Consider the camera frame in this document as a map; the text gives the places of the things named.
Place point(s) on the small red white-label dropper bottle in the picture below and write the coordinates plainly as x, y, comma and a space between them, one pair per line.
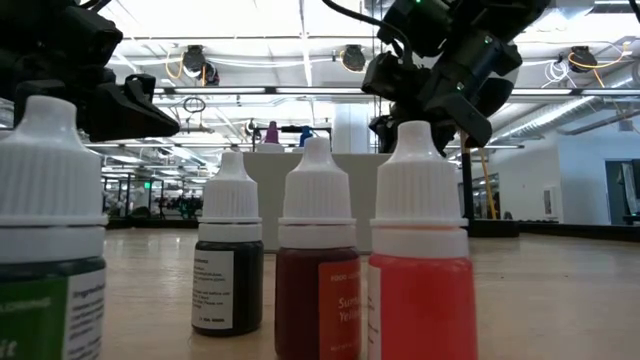
425, 300

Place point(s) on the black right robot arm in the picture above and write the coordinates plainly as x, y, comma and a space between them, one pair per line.
500, 15

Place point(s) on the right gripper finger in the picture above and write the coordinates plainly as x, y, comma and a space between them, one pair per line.
385, 132
462, 117

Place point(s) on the grey plastic tray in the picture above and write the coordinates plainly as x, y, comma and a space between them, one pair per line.
267, 195

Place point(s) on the small green-label dropper bottle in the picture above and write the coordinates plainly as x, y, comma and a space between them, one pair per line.
50, 175

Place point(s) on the small brown orange-label dropper bottle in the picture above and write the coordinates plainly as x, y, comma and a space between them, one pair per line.
300, 300

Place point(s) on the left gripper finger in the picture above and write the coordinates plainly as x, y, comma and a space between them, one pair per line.
140, 86
130, 120

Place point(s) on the small black dropper bottle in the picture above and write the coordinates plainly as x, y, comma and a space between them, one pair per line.
245, 290

